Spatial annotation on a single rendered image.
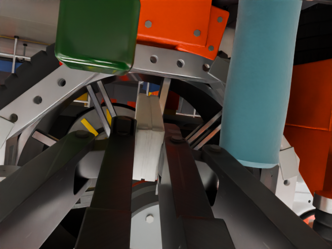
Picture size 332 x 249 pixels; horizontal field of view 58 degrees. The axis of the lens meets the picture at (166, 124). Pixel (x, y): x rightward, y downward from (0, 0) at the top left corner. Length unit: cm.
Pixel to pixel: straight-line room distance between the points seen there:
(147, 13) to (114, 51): 35
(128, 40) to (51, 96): 35
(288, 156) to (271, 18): 26
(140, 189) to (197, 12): 29
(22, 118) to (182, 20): 29
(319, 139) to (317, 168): 7
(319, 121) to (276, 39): 36
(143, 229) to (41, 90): 26
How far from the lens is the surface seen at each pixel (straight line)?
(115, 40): 16
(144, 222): 37
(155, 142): 15
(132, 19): 16
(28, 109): 50
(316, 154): 78
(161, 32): 50
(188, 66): 51
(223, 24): 54
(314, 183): 78
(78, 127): 103
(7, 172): 30
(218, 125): 64
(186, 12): 51
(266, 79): 41
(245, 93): 41
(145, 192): 41
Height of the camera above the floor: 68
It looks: 3 degrees up
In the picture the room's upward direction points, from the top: 173 degrees counter-clockwise
